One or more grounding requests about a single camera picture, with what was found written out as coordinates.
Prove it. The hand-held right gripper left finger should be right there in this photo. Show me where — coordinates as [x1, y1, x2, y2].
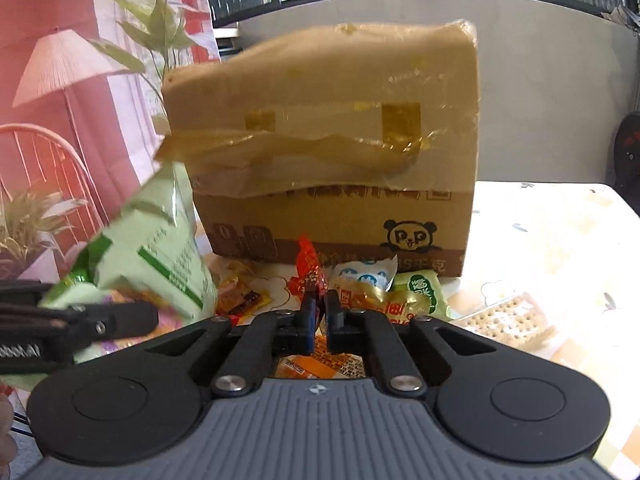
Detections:
[147, 292, 319, 397]

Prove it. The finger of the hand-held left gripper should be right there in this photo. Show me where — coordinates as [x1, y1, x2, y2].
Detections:
[0, 301, 160, 347]
[0, 282, 55, 307]

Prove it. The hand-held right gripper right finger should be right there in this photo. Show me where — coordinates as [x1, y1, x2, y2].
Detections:
[325, 290, 497, 397]

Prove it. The red orange snack packet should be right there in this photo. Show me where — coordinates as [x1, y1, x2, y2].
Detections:
[289, 234, 331, 307]

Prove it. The yellow orange candy packet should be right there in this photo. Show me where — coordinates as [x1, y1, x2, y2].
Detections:
[215, 272, 273, 317]

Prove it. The light green snack bag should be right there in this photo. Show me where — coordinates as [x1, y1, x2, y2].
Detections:
[10, 160, 219, 392]

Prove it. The small green snack packet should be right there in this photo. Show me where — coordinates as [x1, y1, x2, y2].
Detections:
[392, 270, 453, 322]

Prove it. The taped cardboard box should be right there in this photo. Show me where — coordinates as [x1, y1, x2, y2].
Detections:
[156, 21, 480, 279]

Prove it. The person's left hand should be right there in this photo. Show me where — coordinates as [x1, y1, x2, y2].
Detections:
[0, 392, 17, 468]

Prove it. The orange gold snack packet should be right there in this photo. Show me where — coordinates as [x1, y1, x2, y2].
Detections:
[277, 282, 433, 382]

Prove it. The white blue dotted snack packet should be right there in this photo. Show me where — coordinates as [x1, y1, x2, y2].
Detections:
[332, 255, 399, 293]

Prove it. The clear cracker packet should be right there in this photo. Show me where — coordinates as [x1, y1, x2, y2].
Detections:
[457, 292, 557, 347]

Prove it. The white crumpled cloth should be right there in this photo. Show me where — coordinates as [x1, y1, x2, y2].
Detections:
[602, 4, 640, 37]

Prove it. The printed wall cloth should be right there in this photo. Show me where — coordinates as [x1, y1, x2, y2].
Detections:
[0, 0, 222, 286]

